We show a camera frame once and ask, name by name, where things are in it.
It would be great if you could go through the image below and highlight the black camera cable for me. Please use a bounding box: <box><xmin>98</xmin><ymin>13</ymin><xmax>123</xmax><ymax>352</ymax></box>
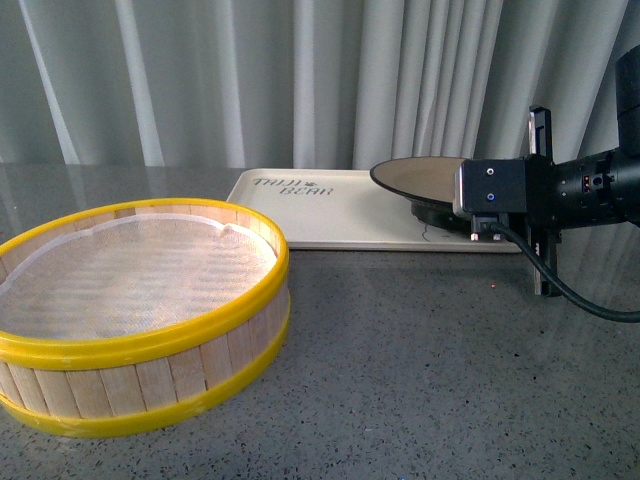
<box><xmin>489</xmin><ymin>221</ymin><xmax>640</xmax><ymax>324</ymax></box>

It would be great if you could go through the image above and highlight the white bear tray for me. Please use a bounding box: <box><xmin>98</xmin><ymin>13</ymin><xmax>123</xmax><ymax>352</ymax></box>
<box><xmin>227</xmin><ymin>168</ymin><xmax>518</xmax><ymax>254</ymax></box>

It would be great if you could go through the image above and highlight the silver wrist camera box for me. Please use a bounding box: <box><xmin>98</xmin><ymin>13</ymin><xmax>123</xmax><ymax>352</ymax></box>
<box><xmin>453</xmin><ymin>159</ymin><xmax>527</xmax><ymax>241</ymax></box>

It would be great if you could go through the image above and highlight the yellow rimmed bamboo steamer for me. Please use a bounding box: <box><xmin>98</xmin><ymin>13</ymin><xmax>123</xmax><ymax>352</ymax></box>
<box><xmin>1</xmin><ymin>198</ymin><xmax>291</xmax><ymax>437</ymax></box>

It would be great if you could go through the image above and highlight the grey curtain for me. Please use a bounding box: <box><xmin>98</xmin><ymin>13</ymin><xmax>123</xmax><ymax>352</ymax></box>
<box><xmin>1</xmin><ymin>1</ymin><xmax>639</xmax><ymax>169</ymax></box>

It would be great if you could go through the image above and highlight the white steamer liner cloth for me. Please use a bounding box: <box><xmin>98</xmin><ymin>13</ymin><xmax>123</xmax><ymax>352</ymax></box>
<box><xmin>1</xmin><ymin>214</ymin><xmax>277</xmax><ymax>341</ymax></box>

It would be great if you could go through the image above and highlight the beige plate black rim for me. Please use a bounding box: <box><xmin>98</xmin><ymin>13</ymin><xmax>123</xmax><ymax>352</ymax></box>
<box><xmin>369</xmin><ymin>156</ymin><xmax>470</xmax><ymax>233</ymax></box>

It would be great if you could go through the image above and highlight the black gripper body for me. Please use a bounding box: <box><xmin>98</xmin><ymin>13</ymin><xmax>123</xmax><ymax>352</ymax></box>
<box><xmin>525</xmin><ymin>105</ymin><xmax>559</xmax><ymax>274</ymax></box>

